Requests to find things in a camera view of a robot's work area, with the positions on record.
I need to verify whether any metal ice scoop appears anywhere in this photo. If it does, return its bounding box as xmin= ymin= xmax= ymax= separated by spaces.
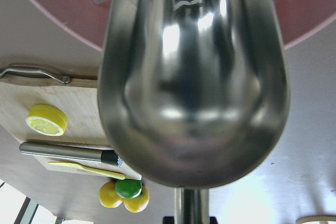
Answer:
xmin=98 ymin=0 xmax=290 ymax=223

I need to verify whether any bamboo cutting board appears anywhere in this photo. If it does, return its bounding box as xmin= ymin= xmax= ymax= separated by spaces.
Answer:
xmin=1 ymin=66 xmax=141 ymax=180

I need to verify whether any yellow plastic knife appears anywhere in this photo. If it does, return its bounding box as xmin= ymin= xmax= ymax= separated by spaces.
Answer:
xmin=48 ymin=162 xmax=125 ymax=180

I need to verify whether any green lime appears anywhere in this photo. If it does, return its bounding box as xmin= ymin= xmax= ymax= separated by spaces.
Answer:
xmin=115 ymin=179 xmax=142 ymax=199

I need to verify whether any steel muddler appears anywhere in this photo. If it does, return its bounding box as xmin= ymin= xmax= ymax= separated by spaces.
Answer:
xmin=19 ymin=142 xmax=123 ymax=167

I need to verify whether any whole yellow lemon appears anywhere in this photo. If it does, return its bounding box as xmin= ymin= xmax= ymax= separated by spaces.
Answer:
xmin=99 ymin=181 xmax=123 ymax=208

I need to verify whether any half lemon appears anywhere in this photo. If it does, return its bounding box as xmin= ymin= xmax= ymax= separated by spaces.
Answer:
xmin=26 ymin=104 xmax=68 ymax=136

